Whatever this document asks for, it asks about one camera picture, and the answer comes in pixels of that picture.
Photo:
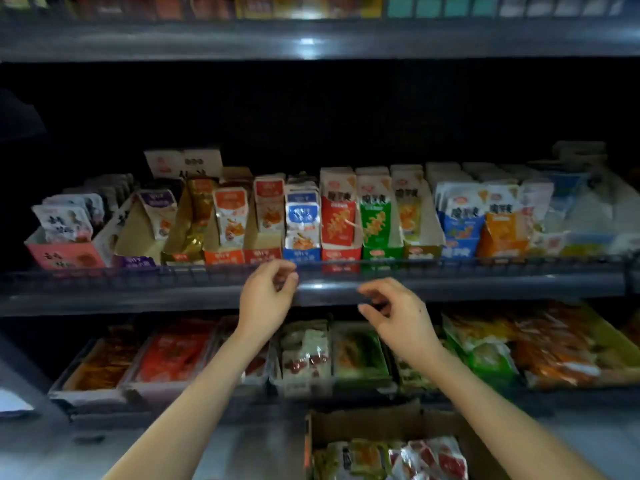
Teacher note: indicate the clear plastic tray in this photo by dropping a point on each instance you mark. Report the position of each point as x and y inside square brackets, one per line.
[268, 380]
[130, 390]
[58, 393]
[280, 387]

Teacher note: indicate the brown cardboard box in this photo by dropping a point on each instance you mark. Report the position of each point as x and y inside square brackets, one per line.
[400, 423]

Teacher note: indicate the row of snack display cartons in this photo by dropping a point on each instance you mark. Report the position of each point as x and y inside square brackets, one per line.
[340, 220]

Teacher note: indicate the green snack packets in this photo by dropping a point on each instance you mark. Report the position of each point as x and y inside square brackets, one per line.
[490, 360]

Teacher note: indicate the orange yellow printed carton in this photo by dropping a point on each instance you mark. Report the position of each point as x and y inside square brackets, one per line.
[300, 5]

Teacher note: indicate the person's right forearm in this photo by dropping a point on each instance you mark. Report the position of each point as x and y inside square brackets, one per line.
[500, 420]

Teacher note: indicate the white label carton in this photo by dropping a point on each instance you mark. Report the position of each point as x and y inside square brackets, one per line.
[570, 5]

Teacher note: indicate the grey metal store shelf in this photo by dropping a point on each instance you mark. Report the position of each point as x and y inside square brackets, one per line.
[300, 40]

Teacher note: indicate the pile of orange yellow packets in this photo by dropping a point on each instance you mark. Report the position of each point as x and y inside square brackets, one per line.
[550, 350]

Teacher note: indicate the lime green display tray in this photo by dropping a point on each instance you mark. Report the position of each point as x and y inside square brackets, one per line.
[620, 345]

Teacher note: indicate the dark orange snack packs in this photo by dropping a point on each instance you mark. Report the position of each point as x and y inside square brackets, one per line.
[105, 365]

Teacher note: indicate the person's left hand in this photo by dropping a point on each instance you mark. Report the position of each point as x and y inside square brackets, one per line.
[265, 305]

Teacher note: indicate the green orange display carton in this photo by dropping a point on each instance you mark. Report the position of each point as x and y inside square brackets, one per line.
[360, 355]

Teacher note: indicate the person's right hand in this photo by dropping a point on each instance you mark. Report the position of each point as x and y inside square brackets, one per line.
[405, 325]

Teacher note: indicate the person's left forearm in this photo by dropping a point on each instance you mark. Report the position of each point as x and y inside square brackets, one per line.
[190, 415]

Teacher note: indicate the pink white display carton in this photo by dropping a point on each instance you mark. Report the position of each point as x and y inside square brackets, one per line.
[60, 257]

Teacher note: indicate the green printed carton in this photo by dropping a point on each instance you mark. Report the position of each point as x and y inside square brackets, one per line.
[440, 5]

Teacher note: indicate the pile of red snack packets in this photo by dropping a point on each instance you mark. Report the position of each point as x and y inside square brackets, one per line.
[175, 355]

